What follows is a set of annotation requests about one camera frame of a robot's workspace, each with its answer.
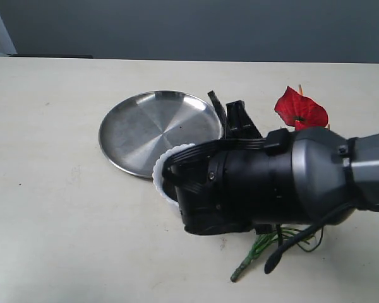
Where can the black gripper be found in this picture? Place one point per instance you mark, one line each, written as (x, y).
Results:
(232, 186)

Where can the red artificial anthurium flower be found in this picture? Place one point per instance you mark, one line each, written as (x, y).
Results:
(300, 112)

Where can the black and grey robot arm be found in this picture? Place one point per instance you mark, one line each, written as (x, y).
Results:
(327, 170)

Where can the round stainless steel plate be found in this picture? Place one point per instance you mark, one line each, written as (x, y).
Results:
(135, 132)

